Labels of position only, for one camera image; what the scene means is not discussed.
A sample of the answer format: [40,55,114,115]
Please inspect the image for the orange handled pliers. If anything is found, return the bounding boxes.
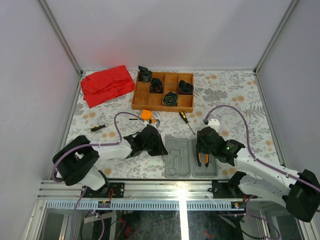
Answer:
[196,152,210,168]

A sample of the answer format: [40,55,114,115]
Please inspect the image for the grey plastic tool case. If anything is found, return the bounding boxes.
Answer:
[162,137,218,179]

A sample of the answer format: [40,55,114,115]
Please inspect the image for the black yellow phillips screwdriver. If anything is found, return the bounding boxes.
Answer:
[179,111,196,135]

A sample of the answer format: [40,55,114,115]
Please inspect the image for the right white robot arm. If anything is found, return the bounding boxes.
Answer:
[196,126,320,223]

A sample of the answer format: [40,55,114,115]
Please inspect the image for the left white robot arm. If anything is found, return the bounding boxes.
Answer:
[51,124,168,198]

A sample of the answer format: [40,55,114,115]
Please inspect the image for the orange tape measure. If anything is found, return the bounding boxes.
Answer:
[139,109,153,121]

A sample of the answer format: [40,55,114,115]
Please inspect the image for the wooden compartment tray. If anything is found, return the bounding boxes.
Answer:
[131,71,195,113]

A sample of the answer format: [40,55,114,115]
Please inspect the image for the rolled dark belt bottom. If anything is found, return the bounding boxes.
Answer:
[162,91,178,107]

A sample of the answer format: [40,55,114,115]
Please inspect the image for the rolled dark belt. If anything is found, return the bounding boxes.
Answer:
[149,77,164,94]
[178,79,194,95]
[162,91,178,107]

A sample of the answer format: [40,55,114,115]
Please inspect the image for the rolled dark belt upper left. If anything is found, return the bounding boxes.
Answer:
[149,77,164,94]

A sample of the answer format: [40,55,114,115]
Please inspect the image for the rolled dark belt right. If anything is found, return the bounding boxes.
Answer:
[178,79,194,95]

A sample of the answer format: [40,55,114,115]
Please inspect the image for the rolled dark belt outside tray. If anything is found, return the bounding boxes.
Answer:
[137,65,152,83]

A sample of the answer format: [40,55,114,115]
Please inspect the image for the red folded cloth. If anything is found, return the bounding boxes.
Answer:
[80,65,135,108]

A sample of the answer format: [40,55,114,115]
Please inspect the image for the aluminium mounting rail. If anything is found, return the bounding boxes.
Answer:
[37,179,307,201]

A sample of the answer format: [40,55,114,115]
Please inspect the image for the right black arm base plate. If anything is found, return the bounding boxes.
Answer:
[211,179,251,199]

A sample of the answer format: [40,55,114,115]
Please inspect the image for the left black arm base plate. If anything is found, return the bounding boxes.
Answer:
[84,182,125,199]

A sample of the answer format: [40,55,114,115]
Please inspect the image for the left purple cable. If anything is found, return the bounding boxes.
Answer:
[51,111,148,183]

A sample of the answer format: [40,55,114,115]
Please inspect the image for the white slotted cable duct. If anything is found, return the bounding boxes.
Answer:
[46,200,245,211]

